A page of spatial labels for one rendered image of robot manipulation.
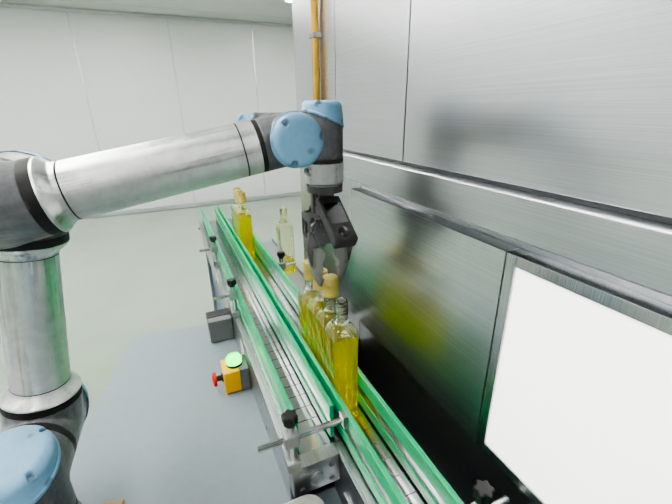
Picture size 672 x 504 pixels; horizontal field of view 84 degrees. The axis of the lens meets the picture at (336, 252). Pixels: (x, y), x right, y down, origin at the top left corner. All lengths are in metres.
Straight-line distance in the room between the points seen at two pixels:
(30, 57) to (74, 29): 0.65
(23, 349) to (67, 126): 5.87
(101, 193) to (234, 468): 0.68
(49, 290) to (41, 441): 0.23
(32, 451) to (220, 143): 0.53
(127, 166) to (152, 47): 5.99
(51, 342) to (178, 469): 0.42
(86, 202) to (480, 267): 0.53
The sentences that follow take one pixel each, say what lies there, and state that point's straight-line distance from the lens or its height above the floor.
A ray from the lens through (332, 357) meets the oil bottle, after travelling 0.79.
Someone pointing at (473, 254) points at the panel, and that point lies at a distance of 0.59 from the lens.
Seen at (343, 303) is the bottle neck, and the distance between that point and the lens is 0.74.
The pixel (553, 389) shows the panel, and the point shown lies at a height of 1.17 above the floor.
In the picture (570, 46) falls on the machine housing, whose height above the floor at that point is 1.56.
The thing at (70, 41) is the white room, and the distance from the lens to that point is 6.57.
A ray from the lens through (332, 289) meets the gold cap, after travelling 0.78.
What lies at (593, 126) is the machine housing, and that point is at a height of 1.48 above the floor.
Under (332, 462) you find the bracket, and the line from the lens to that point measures 0.81.
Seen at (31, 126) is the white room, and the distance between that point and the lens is 6.64.
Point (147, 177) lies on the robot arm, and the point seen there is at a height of 1.42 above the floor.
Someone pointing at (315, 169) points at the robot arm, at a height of 1.40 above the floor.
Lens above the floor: 1.50
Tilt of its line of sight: 21 degrees down
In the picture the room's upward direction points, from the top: 1 degrees counter-clockwise
